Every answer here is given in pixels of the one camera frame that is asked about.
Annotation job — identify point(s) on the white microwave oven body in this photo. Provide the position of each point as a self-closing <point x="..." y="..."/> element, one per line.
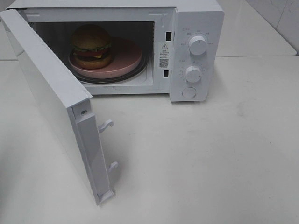
<point x="162" y="28"/>

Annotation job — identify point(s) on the pink round plate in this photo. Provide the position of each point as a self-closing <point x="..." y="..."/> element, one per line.
<point x="126" y="57"/>

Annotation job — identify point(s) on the glass microwave turntable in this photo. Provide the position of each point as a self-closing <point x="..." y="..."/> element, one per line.
<point x="127" y="77"/>

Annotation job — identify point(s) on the burger with lettuce and tomato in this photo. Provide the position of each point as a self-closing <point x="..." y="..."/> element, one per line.
<point x="91" y="47"/>

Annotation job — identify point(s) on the round white door button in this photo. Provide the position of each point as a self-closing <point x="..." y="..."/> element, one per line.
<point x="189" y="92"/>

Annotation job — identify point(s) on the white microwave door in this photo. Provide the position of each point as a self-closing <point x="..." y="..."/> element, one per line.
<point x="64" y="102"/>

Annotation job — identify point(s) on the upper white power knob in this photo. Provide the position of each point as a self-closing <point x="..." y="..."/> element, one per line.
<point x="197" y="44"/>

